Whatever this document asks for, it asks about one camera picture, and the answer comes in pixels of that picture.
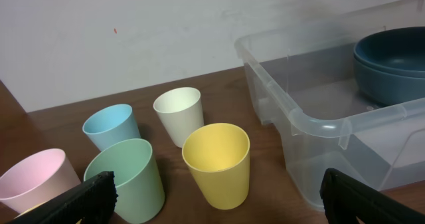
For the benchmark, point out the pink plastic cup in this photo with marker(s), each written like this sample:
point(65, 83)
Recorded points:
point(37, 179)

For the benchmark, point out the clear plastic storage bin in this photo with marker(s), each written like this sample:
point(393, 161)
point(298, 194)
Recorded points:
point(301, 80)

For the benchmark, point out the blue plastic cup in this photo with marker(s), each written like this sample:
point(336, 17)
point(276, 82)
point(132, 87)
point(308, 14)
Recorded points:
point(111, 125)

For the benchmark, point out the cream plastic cup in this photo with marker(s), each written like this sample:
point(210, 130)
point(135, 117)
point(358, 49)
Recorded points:
point(181, 113)

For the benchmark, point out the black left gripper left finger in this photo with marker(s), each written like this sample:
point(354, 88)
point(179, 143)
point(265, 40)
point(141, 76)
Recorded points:
point(92, 201)

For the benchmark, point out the dark blue bowl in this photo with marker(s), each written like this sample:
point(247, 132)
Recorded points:
point(386, 88)
point(396, 51)

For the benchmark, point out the green plastic cup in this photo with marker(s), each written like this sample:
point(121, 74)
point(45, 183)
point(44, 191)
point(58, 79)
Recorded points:
point(136, 176)

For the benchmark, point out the yellow plastic cup near bin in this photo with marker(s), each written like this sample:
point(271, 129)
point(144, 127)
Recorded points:
point(218, 157)

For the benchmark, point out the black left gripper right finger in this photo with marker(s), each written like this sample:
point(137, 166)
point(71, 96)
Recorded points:
point(347, 200)

